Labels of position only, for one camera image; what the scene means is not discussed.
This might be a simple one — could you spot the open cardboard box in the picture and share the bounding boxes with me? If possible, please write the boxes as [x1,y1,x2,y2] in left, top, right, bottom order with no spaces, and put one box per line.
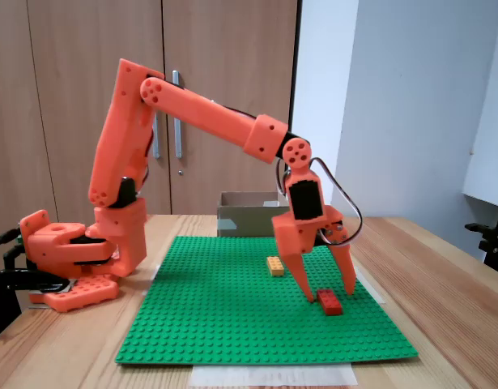
[216,190,292,238]

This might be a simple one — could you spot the black power cable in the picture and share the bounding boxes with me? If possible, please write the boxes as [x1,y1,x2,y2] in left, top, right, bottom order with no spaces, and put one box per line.
[0,229,23,250]

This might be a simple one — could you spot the green lego baseplate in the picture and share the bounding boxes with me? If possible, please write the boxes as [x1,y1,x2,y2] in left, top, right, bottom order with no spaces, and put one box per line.
[114,235,419,365]

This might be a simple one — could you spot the black stand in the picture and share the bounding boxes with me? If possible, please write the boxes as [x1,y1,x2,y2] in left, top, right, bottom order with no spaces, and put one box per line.
[465,140,498,276]

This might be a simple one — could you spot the brown wooden cabinet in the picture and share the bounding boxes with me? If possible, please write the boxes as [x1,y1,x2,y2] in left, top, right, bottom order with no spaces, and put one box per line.
[0,0,302,218]

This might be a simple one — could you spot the yellow lego block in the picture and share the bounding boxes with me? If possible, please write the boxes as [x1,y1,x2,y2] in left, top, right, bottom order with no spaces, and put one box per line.
[266,254,286,278]

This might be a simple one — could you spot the red lego block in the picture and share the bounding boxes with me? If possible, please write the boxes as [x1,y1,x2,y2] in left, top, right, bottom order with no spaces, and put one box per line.
[316,288,344,316]

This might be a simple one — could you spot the black table clamp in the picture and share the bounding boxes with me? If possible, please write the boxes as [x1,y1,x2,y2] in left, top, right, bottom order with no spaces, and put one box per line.
[0,245,71,336]

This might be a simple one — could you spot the translucent tape strip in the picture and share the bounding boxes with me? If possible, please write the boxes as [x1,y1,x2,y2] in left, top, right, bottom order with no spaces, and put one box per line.
[141,263,163,297]
[351,265,387,305]
[189,360,359,388]

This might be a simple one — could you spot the silver cabinet door handle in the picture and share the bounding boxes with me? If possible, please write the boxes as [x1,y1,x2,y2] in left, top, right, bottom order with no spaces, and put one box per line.
[151,113,161,160]
[172,71,184,160]

